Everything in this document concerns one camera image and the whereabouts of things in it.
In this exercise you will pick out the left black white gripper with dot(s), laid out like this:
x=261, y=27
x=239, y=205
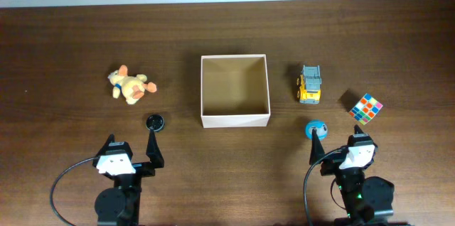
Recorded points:
x=146, y=168

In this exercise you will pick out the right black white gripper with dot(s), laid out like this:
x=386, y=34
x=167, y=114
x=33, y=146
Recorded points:
x=330, y=166

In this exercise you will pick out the blue round toy capsule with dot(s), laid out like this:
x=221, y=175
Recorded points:
x=319, y=126

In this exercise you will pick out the colourful puzzle cube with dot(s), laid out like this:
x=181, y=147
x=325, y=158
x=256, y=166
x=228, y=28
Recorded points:
x=366, y=109

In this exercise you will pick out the yellow grey toy dump truck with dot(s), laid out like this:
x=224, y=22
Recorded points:
x=309, y=85

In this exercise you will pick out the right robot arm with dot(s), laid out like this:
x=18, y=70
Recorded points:
x=367, y=201

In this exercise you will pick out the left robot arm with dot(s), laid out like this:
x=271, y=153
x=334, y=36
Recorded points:
x=120, y=204

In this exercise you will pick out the black round lid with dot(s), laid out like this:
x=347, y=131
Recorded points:
x=155, y=122

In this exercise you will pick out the yellow plush duck toy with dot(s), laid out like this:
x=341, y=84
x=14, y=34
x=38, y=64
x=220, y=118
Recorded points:
x=132, y=88

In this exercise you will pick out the white cardboard box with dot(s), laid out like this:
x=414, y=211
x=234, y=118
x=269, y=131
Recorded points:
x=234, y=91

